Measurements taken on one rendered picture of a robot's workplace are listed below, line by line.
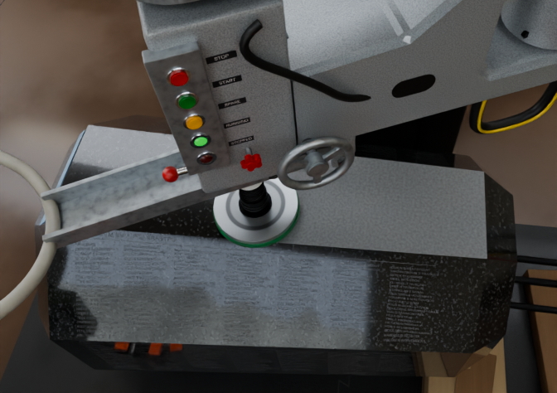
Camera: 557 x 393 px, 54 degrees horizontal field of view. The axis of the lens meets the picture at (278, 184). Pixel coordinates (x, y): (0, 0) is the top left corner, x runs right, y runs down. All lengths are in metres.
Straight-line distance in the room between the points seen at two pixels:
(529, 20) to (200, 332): 1.06
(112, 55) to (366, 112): 2.28
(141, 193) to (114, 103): 1.69
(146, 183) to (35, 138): 1.72
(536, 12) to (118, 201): 0.93
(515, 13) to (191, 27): 0.65
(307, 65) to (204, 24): 0.21
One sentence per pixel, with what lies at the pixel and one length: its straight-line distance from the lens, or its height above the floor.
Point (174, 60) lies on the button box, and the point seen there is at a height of 1.50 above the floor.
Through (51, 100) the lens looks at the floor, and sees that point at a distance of 3.08.
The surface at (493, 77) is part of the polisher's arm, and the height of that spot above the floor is 1.23.
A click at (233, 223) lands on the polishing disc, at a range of 1.36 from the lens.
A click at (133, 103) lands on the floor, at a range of 2.88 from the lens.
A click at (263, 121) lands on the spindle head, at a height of 1.30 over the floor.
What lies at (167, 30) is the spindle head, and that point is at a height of 1.54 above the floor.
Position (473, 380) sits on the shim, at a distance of 1.93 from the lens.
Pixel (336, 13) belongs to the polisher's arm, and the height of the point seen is 1.39.
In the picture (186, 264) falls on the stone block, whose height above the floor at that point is 0.77.
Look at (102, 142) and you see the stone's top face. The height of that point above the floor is 0.82.
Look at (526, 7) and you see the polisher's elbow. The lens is 1.16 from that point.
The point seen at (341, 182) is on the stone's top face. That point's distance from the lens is 1.44.
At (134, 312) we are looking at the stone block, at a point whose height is 0.66.
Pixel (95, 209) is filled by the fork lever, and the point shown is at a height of 1.02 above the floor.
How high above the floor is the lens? 2.04
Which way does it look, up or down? 57 degrees down
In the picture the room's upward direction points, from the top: 9 degrees counter-clockwise
